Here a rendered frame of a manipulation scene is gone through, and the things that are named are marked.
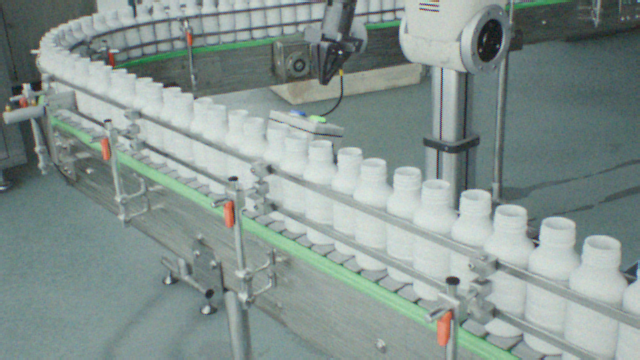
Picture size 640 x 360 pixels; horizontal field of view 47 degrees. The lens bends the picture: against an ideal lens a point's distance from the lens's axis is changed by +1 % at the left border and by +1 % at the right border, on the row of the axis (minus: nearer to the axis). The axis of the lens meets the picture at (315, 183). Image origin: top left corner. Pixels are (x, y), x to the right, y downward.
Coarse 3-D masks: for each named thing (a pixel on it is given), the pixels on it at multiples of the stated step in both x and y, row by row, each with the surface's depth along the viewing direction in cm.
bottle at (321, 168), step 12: (312, 144) 114; (324, 144) 114; (312, 156) 112; (324, 156) 112; (312, 168) 113; (324, 168) 112; (336, 168) 114; (312, 180) 112; (324, 180) 112; (312, 192) 113; (312, 204) 114; (324, 204) 113; (312, 216) 115; (324, 216) 114; (312, 240) 117; (324, 240) 116
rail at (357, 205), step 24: (96, 96) 166; (96, 120) 170; (144, 144) 154; (216, 144) 131; (192, 168) 140; (336, 192) 108; (288, 216) 119; (384, 216) 101; (432, 240) 95; (384, 264) 104; (504, 264) 86; (552, 288) 82; (504, 312) 89; (600, 312) 78; (624, 312) 76; (552, 336) 84
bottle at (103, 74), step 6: (108, 66) 168; (96, 72) 166; (102, 72) 165; (108, 72) 166; (96, 78) 167; (102, 78) 166; (108, 78) 166; (102, 84) 166; (108, 84) 166; (96, 90) 166; (102, 90) 166; (108, 90) 166; (108, 96) 166; (102, 102) 167; (102, 108) 168; (108, 108) 167; (102, 114) 168; (108, 114) 168; (102, 120) 169; (102, 132) 171
